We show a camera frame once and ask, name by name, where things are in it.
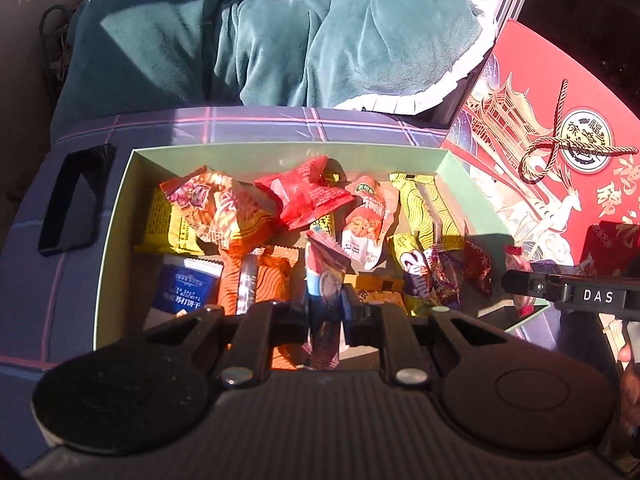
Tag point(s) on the crinkled red snack packet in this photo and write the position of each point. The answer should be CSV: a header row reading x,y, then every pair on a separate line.
x,y
305,195

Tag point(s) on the red white green-logo snack packet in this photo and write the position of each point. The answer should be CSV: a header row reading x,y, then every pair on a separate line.
x,y
367,230

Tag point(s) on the yellow wavy striped snack packet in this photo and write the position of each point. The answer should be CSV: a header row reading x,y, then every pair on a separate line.
x,y
435,215

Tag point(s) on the orange floral crinkled snack packet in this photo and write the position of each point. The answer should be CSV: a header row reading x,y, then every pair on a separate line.
x,y
220,210

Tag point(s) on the pale green cardboard box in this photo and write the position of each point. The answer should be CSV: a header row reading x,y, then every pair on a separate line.
x,y
125,260

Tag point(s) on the person's right hand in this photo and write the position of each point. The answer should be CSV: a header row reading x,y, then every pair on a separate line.
x,y
631,390

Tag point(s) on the dark red candy wrapper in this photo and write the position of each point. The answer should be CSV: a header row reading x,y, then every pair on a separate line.
x,y
477,260

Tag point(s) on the yellow square snack packet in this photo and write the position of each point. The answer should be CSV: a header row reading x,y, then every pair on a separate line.
x,y
160,230

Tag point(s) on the dark red tag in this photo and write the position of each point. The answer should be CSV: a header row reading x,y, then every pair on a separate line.
x,y
612,247

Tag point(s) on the teal fleece blanket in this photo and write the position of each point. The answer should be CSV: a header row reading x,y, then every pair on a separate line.
x,y
225,35

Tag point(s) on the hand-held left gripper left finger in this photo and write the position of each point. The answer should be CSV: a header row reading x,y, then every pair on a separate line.
x,y
290,317

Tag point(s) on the blue and white biscuit packet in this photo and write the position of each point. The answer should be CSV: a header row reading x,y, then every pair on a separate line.
x,y
187,282

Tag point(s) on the red printed gift box lid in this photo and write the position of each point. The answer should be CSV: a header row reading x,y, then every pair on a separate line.
x,y
545,75

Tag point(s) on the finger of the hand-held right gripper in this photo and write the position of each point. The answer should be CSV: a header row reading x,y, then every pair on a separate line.
x,y
525,284

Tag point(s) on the dark purple candy wrapper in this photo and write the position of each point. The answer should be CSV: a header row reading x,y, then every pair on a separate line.
x,y
445,277

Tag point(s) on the yellow white purple snack packet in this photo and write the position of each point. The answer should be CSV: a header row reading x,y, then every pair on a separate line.
x,y
410,265

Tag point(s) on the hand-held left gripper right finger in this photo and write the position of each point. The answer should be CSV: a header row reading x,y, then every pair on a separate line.
x,y
360,322

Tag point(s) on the black smartphone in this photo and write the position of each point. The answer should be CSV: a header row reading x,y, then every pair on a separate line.
x,y
75,200

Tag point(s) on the orange wavy striped snack packet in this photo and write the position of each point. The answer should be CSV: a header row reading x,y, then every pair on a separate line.
x,y
272,280

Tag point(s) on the small red candy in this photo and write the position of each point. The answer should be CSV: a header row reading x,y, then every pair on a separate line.
x,y
517,260

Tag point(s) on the red and blue snack packet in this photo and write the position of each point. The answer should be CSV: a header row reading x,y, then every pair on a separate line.
x,y
325,270

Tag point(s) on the orange yellow flat snack packet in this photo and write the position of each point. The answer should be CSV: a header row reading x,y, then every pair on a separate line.
x,y
382,292

